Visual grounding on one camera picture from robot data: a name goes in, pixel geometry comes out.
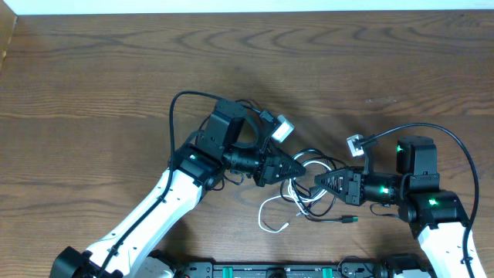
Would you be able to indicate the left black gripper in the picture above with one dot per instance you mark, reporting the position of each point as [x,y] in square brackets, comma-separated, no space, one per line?
[273,169]

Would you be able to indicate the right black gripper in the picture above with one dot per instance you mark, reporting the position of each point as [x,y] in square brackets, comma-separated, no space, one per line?
[352,189]

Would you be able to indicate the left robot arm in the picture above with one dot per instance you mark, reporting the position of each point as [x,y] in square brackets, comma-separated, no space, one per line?
[231,141]

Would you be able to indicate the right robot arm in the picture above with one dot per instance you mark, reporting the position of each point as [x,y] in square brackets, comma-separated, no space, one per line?
[435,216]

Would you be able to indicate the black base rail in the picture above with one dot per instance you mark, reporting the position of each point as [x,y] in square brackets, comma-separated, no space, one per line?
[401,265]

